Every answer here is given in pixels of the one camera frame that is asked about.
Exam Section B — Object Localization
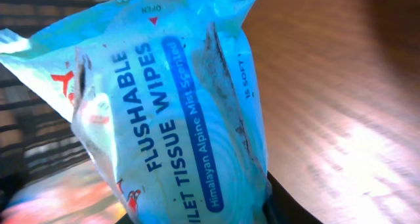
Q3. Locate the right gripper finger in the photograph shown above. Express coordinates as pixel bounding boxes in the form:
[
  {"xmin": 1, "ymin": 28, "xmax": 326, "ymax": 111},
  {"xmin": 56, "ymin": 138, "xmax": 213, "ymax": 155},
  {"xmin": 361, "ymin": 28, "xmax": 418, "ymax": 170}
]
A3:
[{"xmin": 263, "ymin": 172, "xmax": 322, "ymax": 224}]

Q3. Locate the teal wet wipes pack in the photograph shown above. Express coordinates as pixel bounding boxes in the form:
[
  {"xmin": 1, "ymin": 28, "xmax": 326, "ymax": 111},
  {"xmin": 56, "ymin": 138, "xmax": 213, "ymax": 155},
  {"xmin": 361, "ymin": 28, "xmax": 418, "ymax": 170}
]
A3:
[{"xmin": 1, "ymin": 0, "xmax": 270, "ymax": 223}]

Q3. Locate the grey plastic mesh basket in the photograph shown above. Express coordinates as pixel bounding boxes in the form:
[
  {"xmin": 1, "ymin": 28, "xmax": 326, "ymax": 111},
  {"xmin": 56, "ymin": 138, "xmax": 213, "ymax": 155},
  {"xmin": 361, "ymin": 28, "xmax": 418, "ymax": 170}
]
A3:
[{"xmin": 1, "ymin": 0, "xmax": 108, "ymax": 210}]

